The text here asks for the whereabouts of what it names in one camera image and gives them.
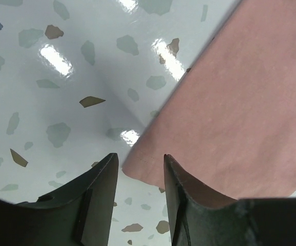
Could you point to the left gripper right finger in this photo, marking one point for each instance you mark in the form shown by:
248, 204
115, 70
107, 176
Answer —
199, 215

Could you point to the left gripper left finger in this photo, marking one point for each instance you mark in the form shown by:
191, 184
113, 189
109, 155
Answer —
77, 213

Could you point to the pink t shirt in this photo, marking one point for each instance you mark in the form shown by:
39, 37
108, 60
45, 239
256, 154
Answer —
232, 121

